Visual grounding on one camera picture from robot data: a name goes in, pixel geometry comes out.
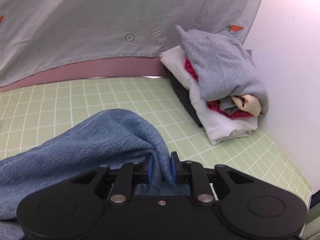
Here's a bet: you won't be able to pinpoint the grey folded sweatshirt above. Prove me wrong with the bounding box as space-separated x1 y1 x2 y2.
176 25 269 114

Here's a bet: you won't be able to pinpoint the white folded garment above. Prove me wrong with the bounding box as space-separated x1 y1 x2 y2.
160 46 258 145

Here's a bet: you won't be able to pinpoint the dark grey folded garment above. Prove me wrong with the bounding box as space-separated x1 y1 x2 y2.
164 67 203 128

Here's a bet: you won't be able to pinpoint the beige folded garment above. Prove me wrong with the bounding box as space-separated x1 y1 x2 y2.
231 94 262 117

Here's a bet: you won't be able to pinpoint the grey carrot print sheet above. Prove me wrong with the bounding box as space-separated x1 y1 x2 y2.
1 0 261 87

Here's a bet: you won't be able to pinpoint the pink headboard panel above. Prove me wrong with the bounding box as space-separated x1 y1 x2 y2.
1 57 166 92

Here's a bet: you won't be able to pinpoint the blue denim jeans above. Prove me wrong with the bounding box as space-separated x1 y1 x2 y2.
1 109 190 239

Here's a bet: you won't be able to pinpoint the red knitted garment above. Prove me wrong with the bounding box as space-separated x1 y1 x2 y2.
184 57 253 119

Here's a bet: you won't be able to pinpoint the green grid bed sheet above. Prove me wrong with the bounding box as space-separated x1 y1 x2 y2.
1 77 313 201

